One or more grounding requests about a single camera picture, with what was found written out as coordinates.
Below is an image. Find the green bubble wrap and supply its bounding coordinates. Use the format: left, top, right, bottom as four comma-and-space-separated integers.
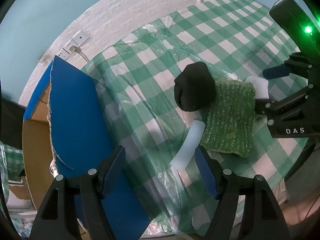
200, 80, 255, 158

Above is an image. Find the black soft ball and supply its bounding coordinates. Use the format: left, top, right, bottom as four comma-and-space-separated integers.
174, 62, 216, 112

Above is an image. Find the white wall socket strip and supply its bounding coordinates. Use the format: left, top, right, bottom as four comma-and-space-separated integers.
57, 30, 88, 60

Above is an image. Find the light blue foam cylinder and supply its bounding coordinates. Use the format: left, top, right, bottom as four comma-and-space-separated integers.
170, 120, 206, 171

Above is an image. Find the grey plug cable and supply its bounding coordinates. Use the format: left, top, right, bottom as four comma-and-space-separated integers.
69, 45, 90, 63

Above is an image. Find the far left checkered cloth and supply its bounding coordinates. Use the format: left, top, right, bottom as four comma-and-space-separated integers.
1, 142, 24, 202

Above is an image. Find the grey cloth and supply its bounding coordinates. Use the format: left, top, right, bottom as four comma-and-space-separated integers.
245, 76, 269, 99

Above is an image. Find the blue-edged cardboard box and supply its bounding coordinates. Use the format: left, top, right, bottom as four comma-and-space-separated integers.
22, 56, 150, 239

